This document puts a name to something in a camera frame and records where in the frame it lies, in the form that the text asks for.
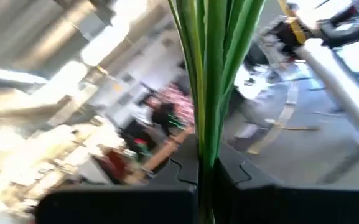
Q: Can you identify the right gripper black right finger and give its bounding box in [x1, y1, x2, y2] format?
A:
[213, 141, 359, 224]

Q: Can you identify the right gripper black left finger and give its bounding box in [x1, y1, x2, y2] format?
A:
[35, 133, 200, 224]

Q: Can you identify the blue artificial flower bunch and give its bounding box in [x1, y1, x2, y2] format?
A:
[167, 0, 266, 224]

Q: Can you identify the white pole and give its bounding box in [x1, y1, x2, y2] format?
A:
[294, 37, 359, 149]

